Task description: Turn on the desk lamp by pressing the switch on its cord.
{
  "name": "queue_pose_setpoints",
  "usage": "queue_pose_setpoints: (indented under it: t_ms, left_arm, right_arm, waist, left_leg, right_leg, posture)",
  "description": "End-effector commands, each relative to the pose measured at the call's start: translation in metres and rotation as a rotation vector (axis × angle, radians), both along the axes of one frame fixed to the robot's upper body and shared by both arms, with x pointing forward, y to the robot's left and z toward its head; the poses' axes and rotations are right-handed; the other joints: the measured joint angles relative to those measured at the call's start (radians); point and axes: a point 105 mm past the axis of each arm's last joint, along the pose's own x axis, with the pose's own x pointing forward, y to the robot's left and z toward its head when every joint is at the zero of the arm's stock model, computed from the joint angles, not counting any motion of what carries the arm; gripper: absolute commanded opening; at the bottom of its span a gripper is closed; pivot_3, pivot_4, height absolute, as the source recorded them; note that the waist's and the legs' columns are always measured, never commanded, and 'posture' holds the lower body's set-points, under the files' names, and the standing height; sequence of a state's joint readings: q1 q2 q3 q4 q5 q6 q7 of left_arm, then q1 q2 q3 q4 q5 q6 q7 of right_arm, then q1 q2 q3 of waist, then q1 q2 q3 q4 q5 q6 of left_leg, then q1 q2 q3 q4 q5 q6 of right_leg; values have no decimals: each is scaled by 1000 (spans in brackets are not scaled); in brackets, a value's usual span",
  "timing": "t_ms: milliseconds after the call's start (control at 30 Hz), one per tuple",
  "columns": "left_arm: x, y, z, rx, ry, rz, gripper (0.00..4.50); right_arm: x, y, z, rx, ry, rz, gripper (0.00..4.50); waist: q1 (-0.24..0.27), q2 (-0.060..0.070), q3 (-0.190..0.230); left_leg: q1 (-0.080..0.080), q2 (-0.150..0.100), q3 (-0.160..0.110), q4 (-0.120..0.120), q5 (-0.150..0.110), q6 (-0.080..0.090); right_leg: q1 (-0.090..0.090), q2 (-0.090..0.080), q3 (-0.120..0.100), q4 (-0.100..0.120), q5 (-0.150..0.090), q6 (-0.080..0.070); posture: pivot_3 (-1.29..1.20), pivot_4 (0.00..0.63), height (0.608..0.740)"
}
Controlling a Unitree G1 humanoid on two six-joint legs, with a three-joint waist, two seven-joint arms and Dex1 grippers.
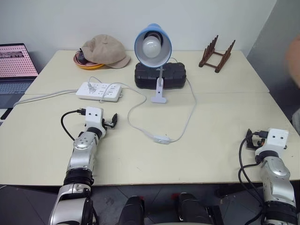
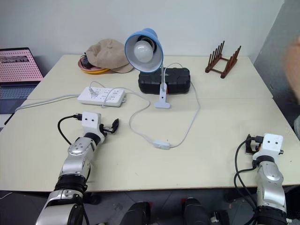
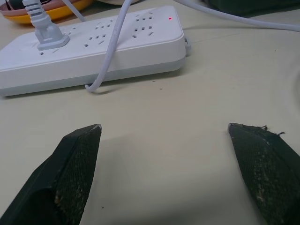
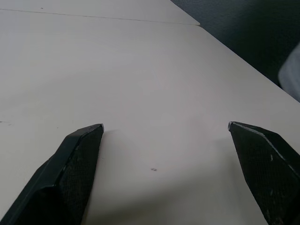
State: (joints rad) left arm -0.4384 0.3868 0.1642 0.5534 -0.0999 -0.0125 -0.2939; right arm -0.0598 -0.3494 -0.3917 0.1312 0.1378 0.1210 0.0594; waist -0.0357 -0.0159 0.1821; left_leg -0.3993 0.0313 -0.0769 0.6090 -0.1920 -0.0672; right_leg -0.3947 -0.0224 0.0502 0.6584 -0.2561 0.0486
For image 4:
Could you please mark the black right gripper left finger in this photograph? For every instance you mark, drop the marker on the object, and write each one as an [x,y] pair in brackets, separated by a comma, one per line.
[63,178]

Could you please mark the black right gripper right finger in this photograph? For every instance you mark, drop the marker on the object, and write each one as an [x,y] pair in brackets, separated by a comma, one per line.
[269,173]

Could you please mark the pale grey blurred object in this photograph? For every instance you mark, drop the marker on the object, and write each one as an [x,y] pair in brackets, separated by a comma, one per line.
[290,70]

